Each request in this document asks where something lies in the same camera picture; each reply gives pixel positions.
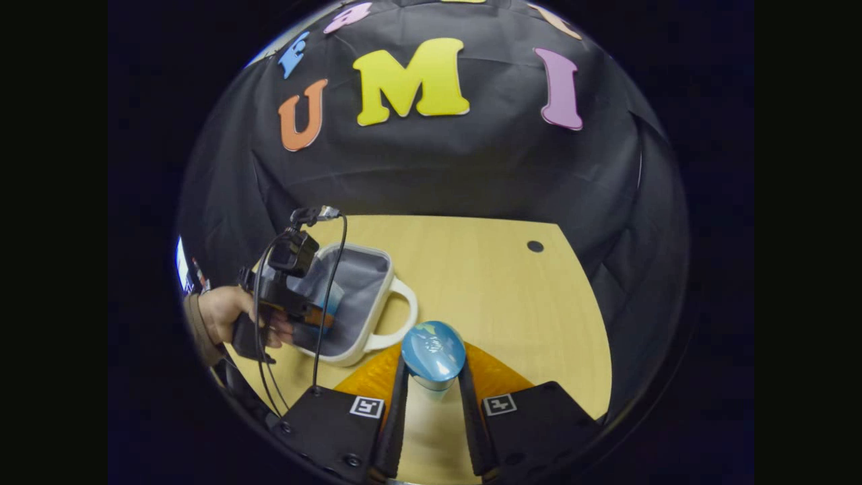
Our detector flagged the lit computer screen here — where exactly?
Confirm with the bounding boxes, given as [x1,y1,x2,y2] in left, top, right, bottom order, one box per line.
[175,234,193,294]

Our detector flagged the teal skin care tube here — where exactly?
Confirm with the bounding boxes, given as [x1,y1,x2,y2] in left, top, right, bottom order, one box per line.
[317,280,345,314]

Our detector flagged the blue-capped teal bottle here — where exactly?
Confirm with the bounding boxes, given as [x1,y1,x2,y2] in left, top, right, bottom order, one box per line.
[401,321,467,401]

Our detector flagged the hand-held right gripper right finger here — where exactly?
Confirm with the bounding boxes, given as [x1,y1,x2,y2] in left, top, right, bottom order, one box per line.
[458,340,605,482]

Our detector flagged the black backdrop cloth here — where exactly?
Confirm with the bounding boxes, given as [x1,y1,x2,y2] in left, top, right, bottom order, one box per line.
[176,0,691,418]

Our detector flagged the white suitcase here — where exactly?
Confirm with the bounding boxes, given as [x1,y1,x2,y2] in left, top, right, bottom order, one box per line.
[266,242,419,368]

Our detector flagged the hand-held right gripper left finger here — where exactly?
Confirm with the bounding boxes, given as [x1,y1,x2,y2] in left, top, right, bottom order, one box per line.
[275,340,410,485]

